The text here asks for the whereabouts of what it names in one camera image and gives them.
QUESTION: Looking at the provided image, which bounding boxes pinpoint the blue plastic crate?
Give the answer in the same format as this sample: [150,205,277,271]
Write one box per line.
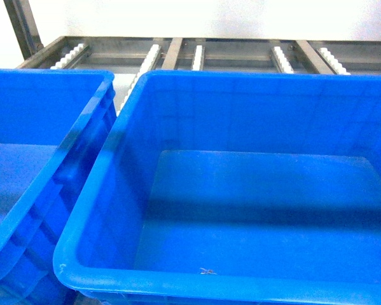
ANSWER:
[53,71,381,304]
[0,69,116,304]

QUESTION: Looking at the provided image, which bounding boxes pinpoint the white roller track strip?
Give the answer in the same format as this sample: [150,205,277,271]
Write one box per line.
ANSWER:
[191,44,204,71]
[116,44,162,116]
[317,47,350,76]
[50,43,89,70]
[272,46,294,74]

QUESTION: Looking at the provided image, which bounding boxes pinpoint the stainless steel rack frame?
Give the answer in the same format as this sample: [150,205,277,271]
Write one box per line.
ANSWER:
[3,0,381,77]

